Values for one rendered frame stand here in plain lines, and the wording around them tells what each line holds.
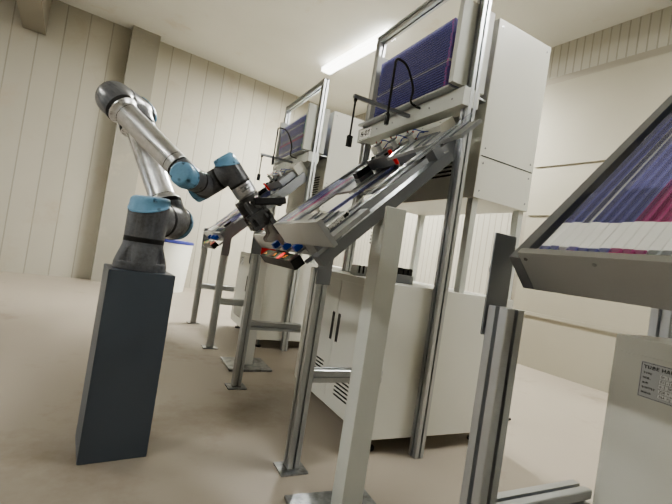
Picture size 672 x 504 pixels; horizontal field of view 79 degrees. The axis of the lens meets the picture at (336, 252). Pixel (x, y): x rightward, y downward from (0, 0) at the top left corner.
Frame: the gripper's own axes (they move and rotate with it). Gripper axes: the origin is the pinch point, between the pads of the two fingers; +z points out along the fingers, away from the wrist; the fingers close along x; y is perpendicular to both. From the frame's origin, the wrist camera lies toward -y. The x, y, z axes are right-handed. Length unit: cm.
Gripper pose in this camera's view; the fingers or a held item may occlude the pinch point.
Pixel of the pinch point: (282, 240)
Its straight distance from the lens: 148.4
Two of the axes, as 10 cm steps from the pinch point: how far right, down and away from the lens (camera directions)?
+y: -7.5, 5.7, -3.4
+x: 4.5, 0.6, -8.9
